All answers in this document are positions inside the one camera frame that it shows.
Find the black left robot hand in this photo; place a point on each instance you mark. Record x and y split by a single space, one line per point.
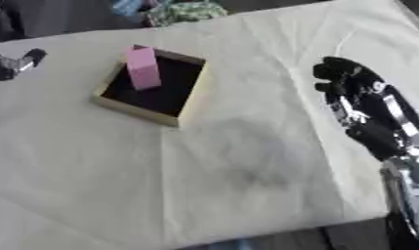
10 65

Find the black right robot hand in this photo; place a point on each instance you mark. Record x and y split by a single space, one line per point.
355 97

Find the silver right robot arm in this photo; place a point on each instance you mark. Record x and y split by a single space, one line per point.
409 198

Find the tan cardboard box black inside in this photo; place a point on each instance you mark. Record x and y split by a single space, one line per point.
152 86

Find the pink rectangular block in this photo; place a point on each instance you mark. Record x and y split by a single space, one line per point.
143 68

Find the green patterned bag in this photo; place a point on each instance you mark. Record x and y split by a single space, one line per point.
184 11

